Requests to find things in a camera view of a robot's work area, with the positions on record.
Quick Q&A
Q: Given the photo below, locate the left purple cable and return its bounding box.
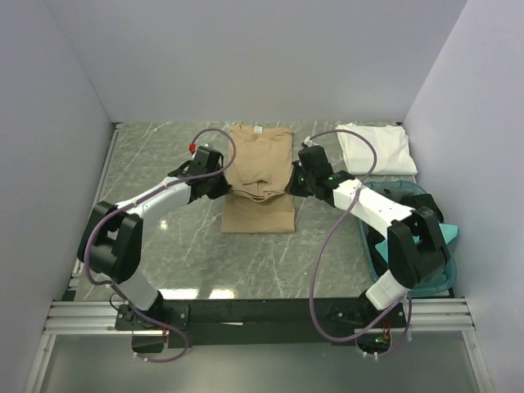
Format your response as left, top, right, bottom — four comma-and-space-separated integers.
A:
84, 128, 238, 364

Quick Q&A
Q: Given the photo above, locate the teal t shirt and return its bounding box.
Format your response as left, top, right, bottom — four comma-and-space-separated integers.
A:
374, 224, 459, 265

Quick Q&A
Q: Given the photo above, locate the black base beam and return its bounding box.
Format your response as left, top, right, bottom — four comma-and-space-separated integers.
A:
130, 298, 394, 355

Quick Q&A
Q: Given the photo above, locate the teal plastic laundry basket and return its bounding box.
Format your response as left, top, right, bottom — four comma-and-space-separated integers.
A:
359, 180, 457, 298

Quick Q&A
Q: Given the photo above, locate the black t shirt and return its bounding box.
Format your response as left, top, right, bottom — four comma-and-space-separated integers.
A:
400, 193, 444, 223

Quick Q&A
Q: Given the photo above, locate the folded white t shirt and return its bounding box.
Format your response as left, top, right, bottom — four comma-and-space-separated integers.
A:
337, 123, 418, 176

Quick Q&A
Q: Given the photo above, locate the purple cable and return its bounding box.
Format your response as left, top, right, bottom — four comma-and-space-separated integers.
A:
84, 128, 238, 364
302, 131, 413, 357

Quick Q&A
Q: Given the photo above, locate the tan t shirt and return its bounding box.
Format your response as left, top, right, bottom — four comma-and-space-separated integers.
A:
221, 124, 295, 234

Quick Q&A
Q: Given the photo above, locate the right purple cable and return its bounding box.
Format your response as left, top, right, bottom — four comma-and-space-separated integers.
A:
302, 131, 413, 357

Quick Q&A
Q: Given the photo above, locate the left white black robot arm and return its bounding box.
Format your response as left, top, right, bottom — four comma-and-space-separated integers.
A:
77, 145, 230, 329

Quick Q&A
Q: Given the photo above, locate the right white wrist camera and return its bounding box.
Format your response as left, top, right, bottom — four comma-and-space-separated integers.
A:
301, 137, 317, 148

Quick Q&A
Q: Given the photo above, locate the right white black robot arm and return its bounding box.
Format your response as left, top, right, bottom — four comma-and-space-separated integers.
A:
287, 146, 450, 327

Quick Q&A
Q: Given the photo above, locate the aluminium rail frame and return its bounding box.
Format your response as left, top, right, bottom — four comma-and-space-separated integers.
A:
38, 121, 476, 332

